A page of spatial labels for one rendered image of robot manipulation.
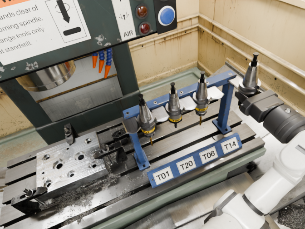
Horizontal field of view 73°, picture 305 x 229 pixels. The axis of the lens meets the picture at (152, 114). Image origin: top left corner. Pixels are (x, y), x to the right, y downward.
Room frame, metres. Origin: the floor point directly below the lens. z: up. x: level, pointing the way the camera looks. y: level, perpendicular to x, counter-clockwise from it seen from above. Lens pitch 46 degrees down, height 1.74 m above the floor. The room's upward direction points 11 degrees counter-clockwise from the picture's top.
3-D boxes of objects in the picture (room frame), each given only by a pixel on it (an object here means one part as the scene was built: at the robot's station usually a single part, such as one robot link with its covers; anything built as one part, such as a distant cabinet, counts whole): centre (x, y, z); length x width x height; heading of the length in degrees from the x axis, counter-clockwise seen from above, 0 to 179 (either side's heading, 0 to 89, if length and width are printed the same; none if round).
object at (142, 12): (0.40, -0.02, 1.60); 0.02 x 0.01 x 0.02; 104
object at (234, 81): (0.58, -0.35, 1.21); 0.07 x 0.05 x 0.01; 14
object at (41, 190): (0.41, 0.54, 0.97); 0.13 x 0.03 x 0.15; 104
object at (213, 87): (0.56, -0.24, 1.21); 0.07 x 0.05 x 0.01; 14
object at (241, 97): (0.46, -0.29, 1.26); 0.06 x 0.02 x 0.03; 14
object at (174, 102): (0.52, -0.08, 1.26); 0.04 x 0.04 x 0.07
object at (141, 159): (0.53, 0.09, 1.05); 0.10 x 0.05 x 0.30; 14
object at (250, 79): (0.47, -0.32, 1.34); 0.04 x 0.04 x 0.07
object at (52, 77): (0.54, 0.27, 1.49); 0.16 x 0.16 x 0.12
